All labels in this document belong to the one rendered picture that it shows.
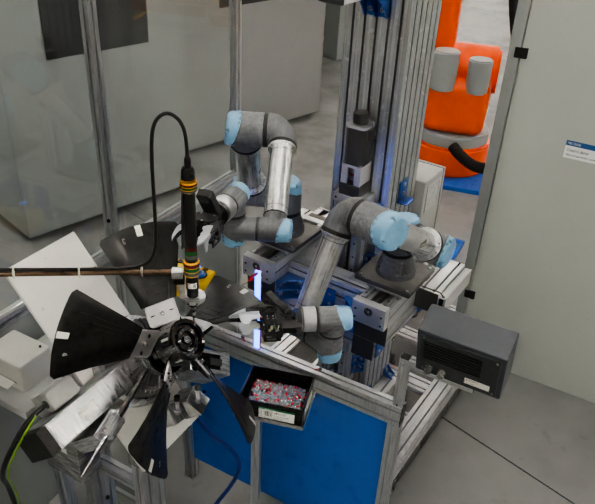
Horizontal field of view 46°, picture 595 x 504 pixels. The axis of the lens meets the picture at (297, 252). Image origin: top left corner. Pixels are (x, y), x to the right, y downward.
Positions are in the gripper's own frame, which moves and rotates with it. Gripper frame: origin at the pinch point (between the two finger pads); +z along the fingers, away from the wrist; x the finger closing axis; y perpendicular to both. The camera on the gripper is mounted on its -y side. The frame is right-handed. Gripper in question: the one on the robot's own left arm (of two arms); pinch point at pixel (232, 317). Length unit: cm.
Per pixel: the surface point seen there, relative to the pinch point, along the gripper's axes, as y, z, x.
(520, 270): -96, -145, 67
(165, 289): 1.1, 18.9, -13.1
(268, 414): 9.6, -10.6, 33.6
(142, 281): -1.0, 25.2, -14.5
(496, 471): -21, -119, 121
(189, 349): 16.4, 12.6, -4.4
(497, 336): 22, -72, -9
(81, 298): 17.9, 38.1, -25.7
